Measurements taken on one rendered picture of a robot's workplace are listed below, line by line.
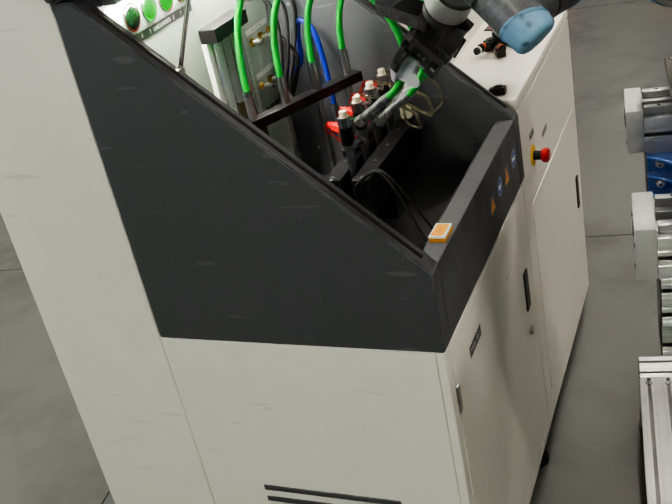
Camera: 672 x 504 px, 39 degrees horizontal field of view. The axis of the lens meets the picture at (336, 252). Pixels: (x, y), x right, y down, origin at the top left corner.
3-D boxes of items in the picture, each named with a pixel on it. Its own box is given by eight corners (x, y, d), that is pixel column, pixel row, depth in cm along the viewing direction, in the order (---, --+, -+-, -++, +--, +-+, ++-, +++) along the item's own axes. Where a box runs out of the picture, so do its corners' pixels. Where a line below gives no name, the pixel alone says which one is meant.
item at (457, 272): (451, 340, 167) (438, 261, 159) (427, 339, 168) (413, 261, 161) (521, 184, 216) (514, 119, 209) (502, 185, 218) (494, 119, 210)
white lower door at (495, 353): (496, 620, 197) (452, 348, 165) (485, 618, 197) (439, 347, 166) (551, 420, 248) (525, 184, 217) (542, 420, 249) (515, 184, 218)
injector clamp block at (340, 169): (381, 246, 194) (368, 179, 187) (336, 246, 198) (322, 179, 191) (427, 174, 221) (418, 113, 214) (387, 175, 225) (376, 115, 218)
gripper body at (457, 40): (430, 83, 163) (456, 41, 153) (392, 50, 164) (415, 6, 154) (455, 59, 167) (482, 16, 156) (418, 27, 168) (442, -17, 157)
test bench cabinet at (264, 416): (496, 664, 199) (444, 355, 163) (251, 618, 223) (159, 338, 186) (553, 444, 255) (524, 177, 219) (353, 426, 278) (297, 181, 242)
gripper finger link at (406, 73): (404, 106, 171) (424, 74, 164) (380, 84, 172) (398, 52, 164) (414, 97, 173) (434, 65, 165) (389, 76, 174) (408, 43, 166)
